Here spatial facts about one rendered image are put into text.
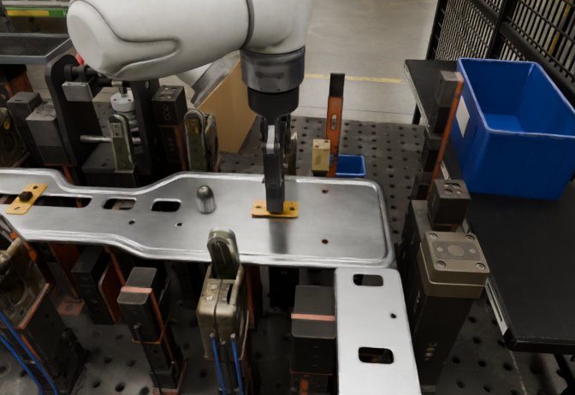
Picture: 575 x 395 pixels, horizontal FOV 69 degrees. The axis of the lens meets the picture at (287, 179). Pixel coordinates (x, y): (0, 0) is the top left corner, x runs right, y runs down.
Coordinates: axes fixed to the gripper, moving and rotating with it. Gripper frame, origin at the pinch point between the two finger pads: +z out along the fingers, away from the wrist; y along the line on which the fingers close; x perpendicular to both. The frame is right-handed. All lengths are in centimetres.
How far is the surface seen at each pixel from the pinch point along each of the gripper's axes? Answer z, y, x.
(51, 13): 80, -353, -256
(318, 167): 2.5, -10.8, 7.6
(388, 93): 104, -250, 66
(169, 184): 4.7, -6.1, -21.3
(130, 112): -3.2, -19.6, -32.3
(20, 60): -11, -27, -57
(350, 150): 34, -65, 20
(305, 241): 4.7, 7.2, 5.6
